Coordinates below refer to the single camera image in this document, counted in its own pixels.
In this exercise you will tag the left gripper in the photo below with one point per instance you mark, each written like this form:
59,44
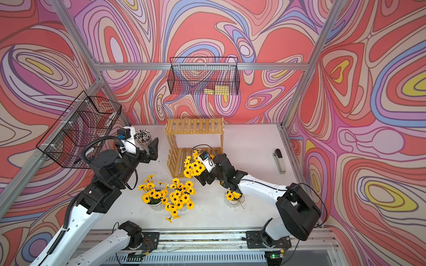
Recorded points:
145,158

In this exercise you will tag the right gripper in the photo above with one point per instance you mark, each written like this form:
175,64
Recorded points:
206,175

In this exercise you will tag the sunflower pot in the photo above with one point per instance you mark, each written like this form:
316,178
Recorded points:
234,199
155,193
193,166
176,197

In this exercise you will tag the wooden two-tier shelf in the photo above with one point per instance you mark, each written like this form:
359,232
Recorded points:
191,128

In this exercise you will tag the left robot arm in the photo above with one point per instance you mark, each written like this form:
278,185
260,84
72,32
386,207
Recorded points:
113,166

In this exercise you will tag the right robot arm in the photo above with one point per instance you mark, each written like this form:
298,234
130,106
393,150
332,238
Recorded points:
298,212

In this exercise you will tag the clear cup of pencils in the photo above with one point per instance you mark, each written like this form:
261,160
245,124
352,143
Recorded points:
143,136

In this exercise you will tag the grey black stapler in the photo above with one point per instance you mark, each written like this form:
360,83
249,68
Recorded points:
279,161

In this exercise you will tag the yellow sticky notes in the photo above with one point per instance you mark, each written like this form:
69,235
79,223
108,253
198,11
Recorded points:
218,90

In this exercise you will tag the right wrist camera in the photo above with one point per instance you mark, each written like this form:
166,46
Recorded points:
207,161

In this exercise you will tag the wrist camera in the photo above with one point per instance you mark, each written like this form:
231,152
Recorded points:
207,161
126,134

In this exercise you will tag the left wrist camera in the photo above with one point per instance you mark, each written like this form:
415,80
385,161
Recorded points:
126,134

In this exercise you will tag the left black wire basket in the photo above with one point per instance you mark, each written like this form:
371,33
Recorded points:
86,119

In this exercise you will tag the black wire basket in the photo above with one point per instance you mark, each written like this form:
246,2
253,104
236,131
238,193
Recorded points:
86,119
191,75

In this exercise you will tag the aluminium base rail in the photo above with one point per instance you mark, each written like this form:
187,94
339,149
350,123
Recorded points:
215,247

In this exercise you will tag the back black wire basket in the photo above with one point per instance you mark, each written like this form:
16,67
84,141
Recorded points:
191,75

